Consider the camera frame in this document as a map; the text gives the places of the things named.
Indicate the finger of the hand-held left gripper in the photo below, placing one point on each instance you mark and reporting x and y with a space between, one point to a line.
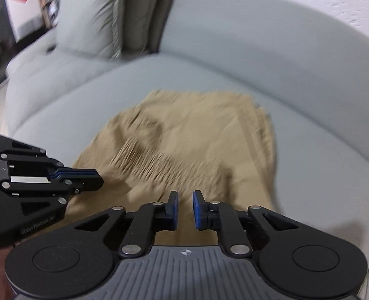
87 183
75 172

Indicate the white cabinet with red label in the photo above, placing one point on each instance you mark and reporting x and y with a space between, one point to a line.
23 3

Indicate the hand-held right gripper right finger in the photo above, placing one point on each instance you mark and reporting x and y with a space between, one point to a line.
197 209

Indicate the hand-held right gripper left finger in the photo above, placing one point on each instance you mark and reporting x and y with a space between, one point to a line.
175 212

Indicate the light grey pillow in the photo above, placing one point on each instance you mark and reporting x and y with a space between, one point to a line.
89 18

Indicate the grey sofa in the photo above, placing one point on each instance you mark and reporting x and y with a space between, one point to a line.
234 53

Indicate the tan cushion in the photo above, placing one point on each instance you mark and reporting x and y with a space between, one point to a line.
142 12

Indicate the khaki pants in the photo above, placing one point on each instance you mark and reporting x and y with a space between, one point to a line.
197 150

